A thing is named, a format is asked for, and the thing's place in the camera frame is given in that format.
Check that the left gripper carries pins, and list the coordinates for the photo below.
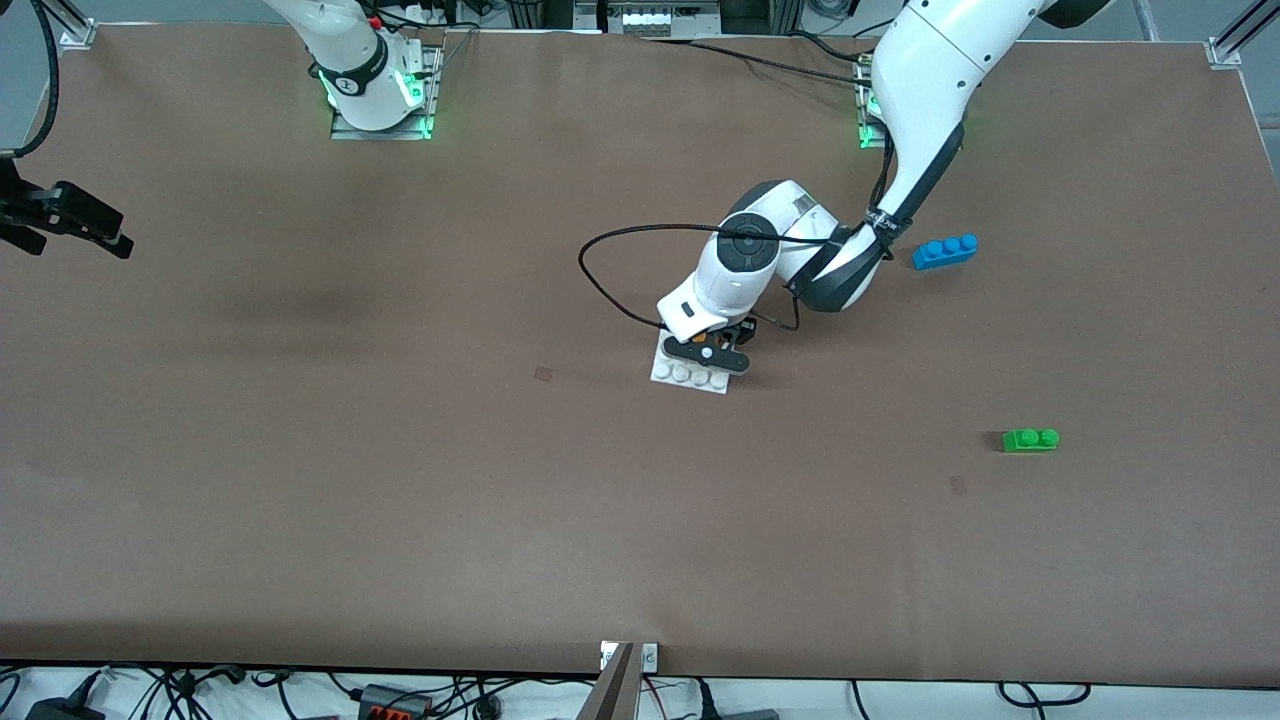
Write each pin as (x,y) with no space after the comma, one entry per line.
(744,329)

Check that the white studded base plate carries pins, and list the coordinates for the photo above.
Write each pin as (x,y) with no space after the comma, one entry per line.
(690,380)

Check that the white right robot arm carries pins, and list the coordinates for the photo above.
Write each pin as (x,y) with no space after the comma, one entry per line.
(350,70)

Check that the blue three-stud block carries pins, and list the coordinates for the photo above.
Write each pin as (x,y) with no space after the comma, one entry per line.
(945,252)

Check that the green two-stud block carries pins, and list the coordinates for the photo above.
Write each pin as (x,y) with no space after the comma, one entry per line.
(1030,441)

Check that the white power strip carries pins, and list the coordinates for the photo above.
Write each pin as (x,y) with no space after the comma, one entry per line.
(645,20)

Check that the black power adapter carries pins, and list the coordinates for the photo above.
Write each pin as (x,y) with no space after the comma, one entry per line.
(65,710)

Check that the power adapter with orange plugs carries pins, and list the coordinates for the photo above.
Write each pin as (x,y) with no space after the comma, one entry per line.
(395,703)

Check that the metal table corner bracket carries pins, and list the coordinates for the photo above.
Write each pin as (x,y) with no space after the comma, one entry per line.
(78,35)
(1225,53)

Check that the metal pole clamp bracket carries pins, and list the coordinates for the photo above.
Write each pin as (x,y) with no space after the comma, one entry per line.
(649,657)

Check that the metal camera pole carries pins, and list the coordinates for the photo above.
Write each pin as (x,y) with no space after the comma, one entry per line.
(612,695)

